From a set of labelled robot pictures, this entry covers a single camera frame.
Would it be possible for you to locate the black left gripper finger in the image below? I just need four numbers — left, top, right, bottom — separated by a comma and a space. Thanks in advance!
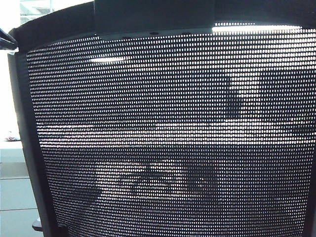
0, 28, 20, 54

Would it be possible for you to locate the black mesh office chair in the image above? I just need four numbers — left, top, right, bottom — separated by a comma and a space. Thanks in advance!
6, 0, 316, 237

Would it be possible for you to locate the white red printed cloth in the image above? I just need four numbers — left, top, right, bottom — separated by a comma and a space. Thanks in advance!
4, 130, 21, 142

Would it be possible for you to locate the ceiling tube light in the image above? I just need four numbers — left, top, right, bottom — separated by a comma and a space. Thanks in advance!
211, 22, 303, 33
89, 57, 125, 63

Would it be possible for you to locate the white office desk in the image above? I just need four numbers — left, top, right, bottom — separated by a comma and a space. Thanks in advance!
0, 140, 25, 150

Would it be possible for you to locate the white drawer cabinet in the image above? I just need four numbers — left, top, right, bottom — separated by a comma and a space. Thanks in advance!
0, 148, 44, 237

